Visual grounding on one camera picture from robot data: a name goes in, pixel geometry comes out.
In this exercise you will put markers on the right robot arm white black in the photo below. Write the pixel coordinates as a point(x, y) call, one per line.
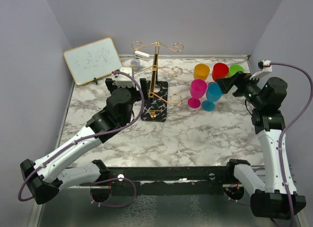
point(276, 197)

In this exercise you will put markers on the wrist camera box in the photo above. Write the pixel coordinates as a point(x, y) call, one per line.
point(264, 69)
point(124, 79)

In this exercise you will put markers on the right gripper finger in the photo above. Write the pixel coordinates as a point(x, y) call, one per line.
point(229, 81)
point(227, 89)

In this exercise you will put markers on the gold framed whiteboard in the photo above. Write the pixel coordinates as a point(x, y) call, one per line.
point(92, 61)

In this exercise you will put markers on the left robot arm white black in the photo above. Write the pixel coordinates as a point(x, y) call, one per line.
point(44, 178)

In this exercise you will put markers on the small clear plastic cup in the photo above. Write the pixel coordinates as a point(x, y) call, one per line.
point(135, 63)

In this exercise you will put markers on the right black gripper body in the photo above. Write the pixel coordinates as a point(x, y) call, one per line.
point(248, 87)

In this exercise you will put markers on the gold wire glass rack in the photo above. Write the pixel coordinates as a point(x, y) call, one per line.
point(155, 109)

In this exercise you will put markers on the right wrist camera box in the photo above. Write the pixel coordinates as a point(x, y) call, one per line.
point(264, 69)

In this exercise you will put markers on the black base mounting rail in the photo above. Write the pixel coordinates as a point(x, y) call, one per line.
point(160, 181)

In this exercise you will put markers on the magenta wine glass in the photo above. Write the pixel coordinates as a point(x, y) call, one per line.
point(197, 90)

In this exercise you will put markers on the orange wine glass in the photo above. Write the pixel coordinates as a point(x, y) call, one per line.
point(201, 71)

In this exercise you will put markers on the white whiteboard eraser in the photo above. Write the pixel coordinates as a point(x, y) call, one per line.
point(142, 55)

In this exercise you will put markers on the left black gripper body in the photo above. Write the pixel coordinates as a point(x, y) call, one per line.
point(135, 94)

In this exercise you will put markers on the blue wine glass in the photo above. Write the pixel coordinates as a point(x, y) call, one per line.
point(213, 94)

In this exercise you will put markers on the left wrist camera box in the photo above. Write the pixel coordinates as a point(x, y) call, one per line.
point(124, 79)

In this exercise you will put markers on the red wine glass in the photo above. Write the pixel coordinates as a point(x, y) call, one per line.
point(220, 70)

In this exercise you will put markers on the green wine glass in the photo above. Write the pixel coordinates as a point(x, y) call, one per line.
point(233, 69)

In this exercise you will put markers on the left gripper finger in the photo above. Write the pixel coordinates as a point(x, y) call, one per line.
point(143, 84)
point(111, 86)

